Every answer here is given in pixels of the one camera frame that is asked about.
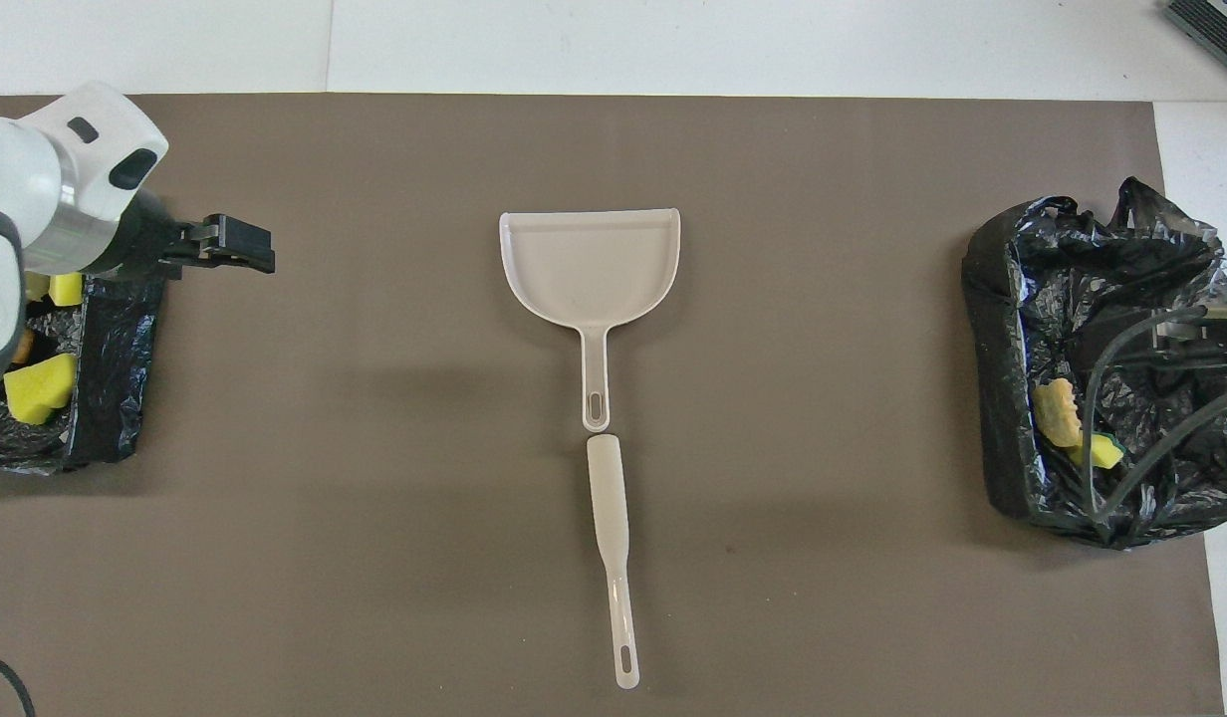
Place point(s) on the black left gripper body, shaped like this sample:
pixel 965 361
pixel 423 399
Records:
pixel 155 239

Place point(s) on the green-topped yellow sponge piece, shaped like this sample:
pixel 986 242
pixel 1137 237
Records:
pixel 66 289

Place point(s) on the large yellow sponge piece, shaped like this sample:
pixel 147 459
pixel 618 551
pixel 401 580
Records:
pixel 41 390

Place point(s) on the beige plastic dustpan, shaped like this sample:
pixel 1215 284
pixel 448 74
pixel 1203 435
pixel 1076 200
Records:
pixel 589 269

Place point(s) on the beige hand brush black bristles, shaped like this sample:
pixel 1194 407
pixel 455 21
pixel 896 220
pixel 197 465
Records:
pixel 613 538

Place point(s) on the pale lumpy bread piece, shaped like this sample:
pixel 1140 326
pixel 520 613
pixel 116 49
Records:
pixel 1057 410

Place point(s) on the small yellow sponge wedge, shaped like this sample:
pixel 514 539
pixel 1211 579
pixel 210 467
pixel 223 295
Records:
pixel 1100 450

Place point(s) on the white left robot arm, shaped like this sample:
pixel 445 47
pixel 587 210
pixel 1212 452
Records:
pixel 46 189

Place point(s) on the smooth black trash bag bin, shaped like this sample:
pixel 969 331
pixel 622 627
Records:
pixel 111 368

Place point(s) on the crumpled black trash bag bin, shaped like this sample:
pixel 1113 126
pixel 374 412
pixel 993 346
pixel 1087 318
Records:
pixel 1121 299

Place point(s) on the brown table mat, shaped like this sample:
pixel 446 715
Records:
pixel 374 498

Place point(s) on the dark ribbed device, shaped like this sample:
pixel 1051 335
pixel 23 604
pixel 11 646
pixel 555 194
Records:
pixel 1221 25

